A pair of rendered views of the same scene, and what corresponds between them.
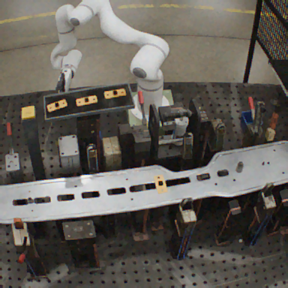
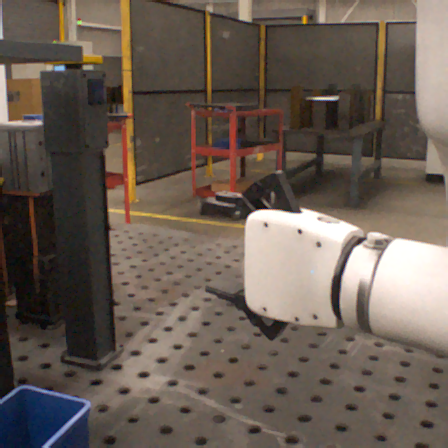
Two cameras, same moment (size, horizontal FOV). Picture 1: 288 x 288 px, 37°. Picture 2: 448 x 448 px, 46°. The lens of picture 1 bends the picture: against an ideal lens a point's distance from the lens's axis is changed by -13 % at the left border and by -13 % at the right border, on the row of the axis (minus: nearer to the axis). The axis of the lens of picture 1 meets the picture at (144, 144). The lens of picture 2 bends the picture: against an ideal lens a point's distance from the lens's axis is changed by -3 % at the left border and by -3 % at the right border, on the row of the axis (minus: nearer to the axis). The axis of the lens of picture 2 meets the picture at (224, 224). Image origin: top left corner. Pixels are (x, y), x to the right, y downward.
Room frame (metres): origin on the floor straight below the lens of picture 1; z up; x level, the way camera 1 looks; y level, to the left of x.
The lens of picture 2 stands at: (1.87, -0.01, 1.12)
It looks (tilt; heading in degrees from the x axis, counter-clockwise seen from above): 15 degrees down; 125
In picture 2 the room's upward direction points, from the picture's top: straight up
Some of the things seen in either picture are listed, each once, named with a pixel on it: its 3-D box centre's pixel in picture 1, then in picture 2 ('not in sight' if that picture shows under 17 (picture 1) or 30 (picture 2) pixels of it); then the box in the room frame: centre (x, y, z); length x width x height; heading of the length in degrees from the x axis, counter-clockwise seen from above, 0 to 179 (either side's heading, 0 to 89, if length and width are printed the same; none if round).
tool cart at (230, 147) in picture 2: not in sight; (236, 157); (-0.78, 3.91, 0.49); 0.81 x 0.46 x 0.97; 87
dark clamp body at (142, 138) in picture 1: (139, 162); not in sight; (1.25, 0.01, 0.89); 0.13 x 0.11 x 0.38; 16
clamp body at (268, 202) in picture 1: (258, 220); not in sight; (0.98, -0.52, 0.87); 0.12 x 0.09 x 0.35; 16
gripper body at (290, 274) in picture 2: (64, 79); (309, 267); (1.66, 0.41, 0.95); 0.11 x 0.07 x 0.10; 176
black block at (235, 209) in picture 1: (227, 224); not in sight; (0.98, -0.38, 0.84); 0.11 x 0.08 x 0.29; 16
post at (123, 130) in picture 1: (124, 159); not in sight; (1.25, 0.08, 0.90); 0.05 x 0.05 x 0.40; 16
